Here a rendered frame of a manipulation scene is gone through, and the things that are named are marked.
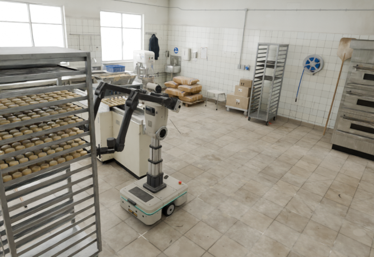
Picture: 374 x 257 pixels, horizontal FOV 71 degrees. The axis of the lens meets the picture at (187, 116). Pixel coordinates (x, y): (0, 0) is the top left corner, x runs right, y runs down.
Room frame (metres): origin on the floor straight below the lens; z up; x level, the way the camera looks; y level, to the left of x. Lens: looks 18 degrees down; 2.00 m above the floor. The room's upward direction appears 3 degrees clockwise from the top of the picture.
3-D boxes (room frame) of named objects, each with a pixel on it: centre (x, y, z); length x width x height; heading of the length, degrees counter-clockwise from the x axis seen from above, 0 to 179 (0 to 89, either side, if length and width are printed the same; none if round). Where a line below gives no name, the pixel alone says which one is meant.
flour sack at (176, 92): (7.30, 0.29, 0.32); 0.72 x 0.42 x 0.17; 55
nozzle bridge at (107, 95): (3.80, 1.07, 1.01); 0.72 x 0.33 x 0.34; 135
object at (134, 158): (3.44, 0.72, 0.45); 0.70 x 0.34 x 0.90; 45
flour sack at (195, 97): (7.30, -0.09, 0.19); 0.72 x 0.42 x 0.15; 145
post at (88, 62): (1.79, 0.69, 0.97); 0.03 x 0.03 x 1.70; 51
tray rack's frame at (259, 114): (6.08, -1.83, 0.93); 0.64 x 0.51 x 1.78; 144
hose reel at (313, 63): (5.85, -2.67, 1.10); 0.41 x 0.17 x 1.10; 51
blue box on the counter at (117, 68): (6.75, 1.90, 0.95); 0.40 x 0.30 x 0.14; 144
